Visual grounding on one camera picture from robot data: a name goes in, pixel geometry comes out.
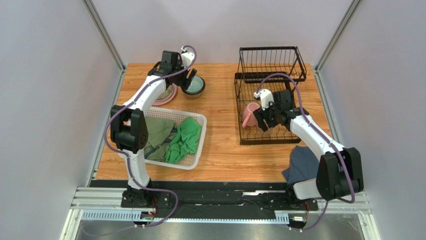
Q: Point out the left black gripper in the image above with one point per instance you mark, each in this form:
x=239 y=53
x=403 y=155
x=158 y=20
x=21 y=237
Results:
x=187 y=82

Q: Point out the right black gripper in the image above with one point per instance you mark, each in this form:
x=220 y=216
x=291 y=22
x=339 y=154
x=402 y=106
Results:
x=266 y=117

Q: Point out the light green bowl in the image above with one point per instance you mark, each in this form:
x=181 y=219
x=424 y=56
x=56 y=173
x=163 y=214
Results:
x=196 y=86

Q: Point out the pink mug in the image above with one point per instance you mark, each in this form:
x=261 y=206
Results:
x=248 y=117

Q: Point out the brown speckled bowl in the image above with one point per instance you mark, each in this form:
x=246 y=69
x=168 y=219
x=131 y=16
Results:
x=194 y=95

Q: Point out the cream patterned plate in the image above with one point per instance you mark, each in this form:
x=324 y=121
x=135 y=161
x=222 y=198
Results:
x=167 y=94

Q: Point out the pink plate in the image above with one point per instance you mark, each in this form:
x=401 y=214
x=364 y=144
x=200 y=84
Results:
x=164 y=102

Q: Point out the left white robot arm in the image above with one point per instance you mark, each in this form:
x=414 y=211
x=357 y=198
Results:
x=127 y=124

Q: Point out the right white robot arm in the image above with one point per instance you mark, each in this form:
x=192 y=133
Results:
x=339 y=175

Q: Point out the dark blue cloth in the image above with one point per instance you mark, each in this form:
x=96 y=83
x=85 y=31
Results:
x=303 y=166

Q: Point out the olive green cloth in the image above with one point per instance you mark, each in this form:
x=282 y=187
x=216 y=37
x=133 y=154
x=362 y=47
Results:
x=161 y=132

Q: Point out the bright green cloth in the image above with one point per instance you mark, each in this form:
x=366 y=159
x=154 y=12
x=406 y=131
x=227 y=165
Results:
x=185 y=142

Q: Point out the white plastic basket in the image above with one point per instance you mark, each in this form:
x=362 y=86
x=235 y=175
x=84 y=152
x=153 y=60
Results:
x=178 y=116

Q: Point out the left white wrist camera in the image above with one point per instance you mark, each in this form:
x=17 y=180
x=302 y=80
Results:
x=188 y=58

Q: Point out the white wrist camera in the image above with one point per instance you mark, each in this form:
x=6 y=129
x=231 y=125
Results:
x=188 y=58
x=265 y=97

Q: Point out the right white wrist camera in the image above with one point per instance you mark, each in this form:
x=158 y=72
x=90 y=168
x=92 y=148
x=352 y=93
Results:
x=265 y=97

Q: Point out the black wire dish rack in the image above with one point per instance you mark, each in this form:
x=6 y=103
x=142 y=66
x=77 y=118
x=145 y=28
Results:
x=255 y=64

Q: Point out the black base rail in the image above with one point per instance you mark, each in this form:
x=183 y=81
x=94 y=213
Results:
x=211 y=199

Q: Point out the aluminium frame rail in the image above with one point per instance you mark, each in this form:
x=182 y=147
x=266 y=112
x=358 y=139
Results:
x=96 y=214

